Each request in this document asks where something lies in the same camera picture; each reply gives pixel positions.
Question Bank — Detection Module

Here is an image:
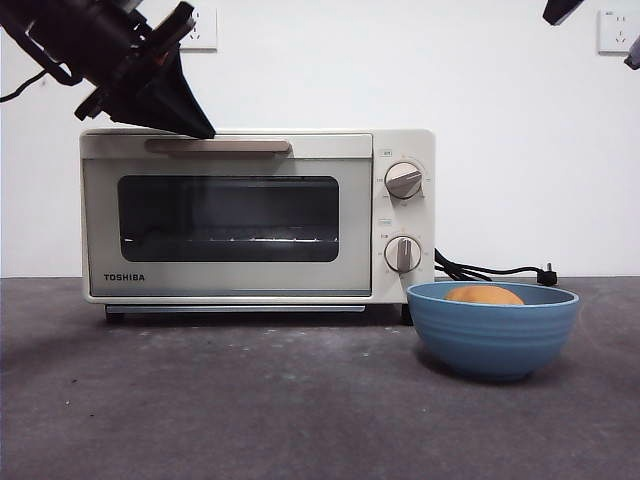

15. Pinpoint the oven door with beige handle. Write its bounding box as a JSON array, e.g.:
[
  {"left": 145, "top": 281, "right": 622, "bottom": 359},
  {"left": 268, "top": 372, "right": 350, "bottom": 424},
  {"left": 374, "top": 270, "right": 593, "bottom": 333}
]
[{"left": 82, "top": 132, "right": 374, "bottom": 299}]

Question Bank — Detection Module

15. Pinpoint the beige temperature knob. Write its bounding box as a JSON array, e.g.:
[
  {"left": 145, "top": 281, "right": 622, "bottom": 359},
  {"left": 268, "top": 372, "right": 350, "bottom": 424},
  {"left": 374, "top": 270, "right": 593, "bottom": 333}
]
[{"left": 383, "top": 162, "right": 425, "bottom": 201}]

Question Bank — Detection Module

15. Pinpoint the brown potato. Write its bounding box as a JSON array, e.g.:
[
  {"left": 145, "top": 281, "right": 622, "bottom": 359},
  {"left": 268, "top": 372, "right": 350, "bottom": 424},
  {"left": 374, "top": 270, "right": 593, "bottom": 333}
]
[{"left": 443, "top": 284, "right": 525, "bottom": 306}]

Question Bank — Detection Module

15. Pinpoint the blue ribbed bowl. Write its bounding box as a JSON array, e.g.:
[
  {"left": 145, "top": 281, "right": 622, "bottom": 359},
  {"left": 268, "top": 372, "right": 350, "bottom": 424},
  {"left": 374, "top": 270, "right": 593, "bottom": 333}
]
[{"left": 406, "top": 281, "right": 581, "bottom": 384}]

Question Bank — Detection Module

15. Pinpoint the cream Toshiba toaster oven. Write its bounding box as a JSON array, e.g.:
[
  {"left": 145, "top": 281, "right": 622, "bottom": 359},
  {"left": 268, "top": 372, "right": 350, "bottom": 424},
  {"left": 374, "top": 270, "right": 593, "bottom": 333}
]
[{"left": 78, "top": 128, "right": 436, "bottom": 326}]

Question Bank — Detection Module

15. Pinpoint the beige timer knob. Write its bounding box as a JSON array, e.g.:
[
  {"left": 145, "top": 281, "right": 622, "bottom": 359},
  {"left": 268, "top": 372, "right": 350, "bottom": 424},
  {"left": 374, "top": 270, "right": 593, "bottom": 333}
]
[{"left": 383, "top": 234, "right": 423, "bottom": 275}]

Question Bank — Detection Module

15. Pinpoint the white wall socket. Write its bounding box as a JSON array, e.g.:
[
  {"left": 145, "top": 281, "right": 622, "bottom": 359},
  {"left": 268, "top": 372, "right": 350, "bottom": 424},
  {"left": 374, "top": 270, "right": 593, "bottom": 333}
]
[
  {"left": 597, "top": 9, "right": 640, "bottom": 56},
  {"left": 178, "top": 7, "right": 219, "bottom": 53}
]

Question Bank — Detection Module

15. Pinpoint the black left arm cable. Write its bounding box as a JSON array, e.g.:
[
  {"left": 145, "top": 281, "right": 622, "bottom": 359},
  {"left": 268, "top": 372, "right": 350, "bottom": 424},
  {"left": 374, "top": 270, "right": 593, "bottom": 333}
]
[{"left": 0, "top": 59, "right": 84, "bottom": 105}]

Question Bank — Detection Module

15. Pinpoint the metal wire oven rack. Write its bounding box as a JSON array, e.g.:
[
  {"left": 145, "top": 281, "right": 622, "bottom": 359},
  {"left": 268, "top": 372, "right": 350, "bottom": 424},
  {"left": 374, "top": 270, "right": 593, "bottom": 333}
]
[{"left": 122, "top": 237, "right": 337, "bottom": 247}]

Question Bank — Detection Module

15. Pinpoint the black power cable with plug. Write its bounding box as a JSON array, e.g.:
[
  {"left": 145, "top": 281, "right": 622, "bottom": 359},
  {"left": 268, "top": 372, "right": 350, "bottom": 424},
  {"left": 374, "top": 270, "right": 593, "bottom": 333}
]
[{"left": 433, "top": 248, "right": 560, "bottom": 288}]

